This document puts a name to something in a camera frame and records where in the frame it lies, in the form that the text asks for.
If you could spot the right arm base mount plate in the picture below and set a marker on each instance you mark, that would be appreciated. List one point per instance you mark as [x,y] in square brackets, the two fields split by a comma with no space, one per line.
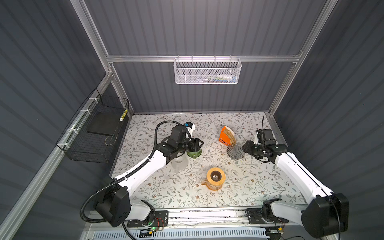
[263,216]

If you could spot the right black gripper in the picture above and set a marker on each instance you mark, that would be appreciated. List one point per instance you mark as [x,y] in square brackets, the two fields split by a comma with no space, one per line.
[247,147]

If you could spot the black pad in side basket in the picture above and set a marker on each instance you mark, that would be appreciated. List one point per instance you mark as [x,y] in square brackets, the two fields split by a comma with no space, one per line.
[106,124]

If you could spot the wooden dripper ring stand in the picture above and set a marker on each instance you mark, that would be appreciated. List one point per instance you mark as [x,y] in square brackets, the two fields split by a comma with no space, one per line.
[216,174]

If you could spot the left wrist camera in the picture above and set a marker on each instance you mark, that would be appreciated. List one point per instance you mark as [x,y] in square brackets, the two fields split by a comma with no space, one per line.
[190,127]

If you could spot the orange glass carafe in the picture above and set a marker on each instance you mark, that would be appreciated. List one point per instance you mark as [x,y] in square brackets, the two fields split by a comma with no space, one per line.
[212,185]

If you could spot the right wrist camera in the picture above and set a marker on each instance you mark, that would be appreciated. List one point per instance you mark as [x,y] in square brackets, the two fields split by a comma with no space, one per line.
[265,137]

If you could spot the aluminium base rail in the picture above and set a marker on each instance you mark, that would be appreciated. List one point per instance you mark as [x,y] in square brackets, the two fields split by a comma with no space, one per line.
[215,217]

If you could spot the clear frosted glass carafe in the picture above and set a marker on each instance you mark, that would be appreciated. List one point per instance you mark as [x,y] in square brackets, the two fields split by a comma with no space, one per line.
[180,163]

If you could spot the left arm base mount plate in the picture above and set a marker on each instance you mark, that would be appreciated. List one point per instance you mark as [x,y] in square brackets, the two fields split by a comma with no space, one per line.
[155,219]

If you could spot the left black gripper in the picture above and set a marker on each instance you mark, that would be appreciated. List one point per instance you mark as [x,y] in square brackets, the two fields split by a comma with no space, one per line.
[197,147]

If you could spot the brown paper coffee filters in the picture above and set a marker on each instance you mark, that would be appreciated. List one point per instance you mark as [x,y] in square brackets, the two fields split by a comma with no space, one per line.
[231,136]

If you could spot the pens in white basket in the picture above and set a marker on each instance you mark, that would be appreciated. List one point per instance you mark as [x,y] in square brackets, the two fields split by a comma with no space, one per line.
[231,79]

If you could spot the white wire wall basket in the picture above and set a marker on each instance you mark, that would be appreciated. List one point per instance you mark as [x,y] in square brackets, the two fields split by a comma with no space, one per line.
[189,71]

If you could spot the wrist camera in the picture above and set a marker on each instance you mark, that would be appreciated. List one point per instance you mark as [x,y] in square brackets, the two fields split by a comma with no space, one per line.
[265,137]
[190,127]

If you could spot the black wire side basket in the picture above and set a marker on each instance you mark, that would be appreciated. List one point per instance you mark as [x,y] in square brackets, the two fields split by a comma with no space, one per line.
[79,145]

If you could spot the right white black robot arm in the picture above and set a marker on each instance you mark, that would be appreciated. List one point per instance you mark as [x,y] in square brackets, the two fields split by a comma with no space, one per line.
[326,212]

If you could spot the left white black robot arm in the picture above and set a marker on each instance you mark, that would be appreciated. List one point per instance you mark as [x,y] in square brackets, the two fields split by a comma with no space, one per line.
[115,204]

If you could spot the green glass dripper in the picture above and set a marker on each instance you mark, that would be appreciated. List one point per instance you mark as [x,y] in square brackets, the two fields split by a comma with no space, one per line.
[194,155]

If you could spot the yellow marker in black basket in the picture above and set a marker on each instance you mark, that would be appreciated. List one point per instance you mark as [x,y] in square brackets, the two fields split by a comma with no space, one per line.
[124,115]

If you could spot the orange coffee filter box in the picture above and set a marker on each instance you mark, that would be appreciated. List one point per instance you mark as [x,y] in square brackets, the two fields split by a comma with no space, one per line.
[223,138]

